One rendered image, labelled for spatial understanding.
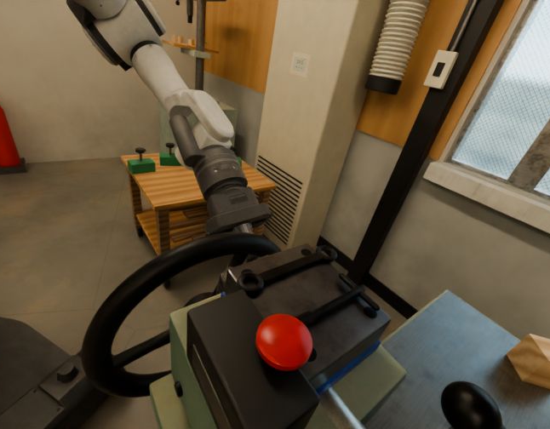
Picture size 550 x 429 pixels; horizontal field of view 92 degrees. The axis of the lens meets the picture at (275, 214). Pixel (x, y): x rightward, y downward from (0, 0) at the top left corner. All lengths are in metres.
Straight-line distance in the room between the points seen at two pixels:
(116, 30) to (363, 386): 0.64
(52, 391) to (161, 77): 0.92
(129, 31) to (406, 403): 0.69
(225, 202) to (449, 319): 0.37
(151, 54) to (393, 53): 1.02
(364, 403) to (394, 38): 1.32
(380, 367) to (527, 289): 1.30
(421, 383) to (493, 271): 1.21
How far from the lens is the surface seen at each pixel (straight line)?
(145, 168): 1.46
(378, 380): 0.24
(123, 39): 0.65
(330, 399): 0.21
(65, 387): 1.11
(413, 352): 0.36
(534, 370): 0.41
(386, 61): 1.39
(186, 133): 0.52
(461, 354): 0.39
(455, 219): 1.48
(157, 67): 0.62
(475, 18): 1.41
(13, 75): 2.87
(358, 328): 0.20
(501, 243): 1.46
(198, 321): 0.17
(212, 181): 0.47
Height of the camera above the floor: 1.15
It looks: 31 degrees down
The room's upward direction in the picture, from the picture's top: 12 degrees clockwise
